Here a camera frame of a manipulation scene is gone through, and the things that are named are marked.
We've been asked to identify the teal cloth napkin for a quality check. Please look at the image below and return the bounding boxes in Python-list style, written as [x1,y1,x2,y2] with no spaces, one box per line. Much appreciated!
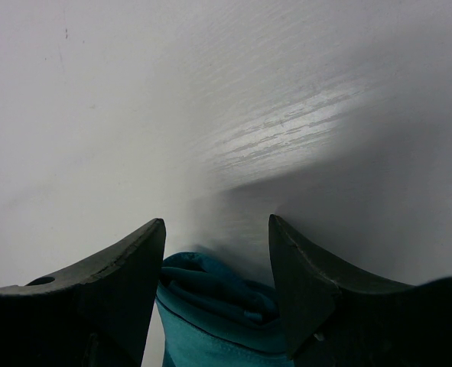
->
[155,252,293,367]

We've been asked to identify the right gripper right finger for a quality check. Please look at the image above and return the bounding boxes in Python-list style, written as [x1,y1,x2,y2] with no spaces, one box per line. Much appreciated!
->
[268,215,452,366]

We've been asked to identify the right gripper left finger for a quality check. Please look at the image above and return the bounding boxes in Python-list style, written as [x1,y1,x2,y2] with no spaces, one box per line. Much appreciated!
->
[0,219,166,366]

